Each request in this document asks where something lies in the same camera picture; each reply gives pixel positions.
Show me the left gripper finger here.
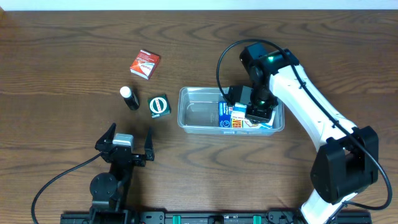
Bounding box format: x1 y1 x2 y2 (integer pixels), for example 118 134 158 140
95 123 116 151
144 128 155 161

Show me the white blue Panadol box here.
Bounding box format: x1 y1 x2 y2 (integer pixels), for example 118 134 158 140
230 103 275 129

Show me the blue Kool Fever box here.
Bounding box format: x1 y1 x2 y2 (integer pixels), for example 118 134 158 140
218 101 233 128

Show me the dark bottle white cap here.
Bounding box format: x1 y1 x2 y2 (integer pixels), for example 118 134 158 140
119 86 139 110

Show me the red Panadol box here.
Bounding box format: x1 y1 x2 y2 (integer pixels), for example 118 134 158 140
130 50 160 80

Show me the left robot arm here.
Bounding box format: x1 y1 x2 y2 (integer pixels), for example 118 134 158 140
88 123 155 224

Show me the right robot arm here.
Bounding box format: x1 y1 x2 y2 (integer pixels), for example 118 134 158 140
239 40 381 223

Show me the clear plastic container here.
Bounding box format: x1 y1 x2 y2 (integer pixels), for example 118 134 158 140
177 87 285 136

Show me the green square box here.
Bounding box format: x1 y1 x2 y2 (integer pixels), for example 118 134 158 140
147 95 171 118

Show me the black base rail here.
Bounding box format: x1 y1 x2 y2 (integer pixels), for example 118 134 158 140
60 210 373 224

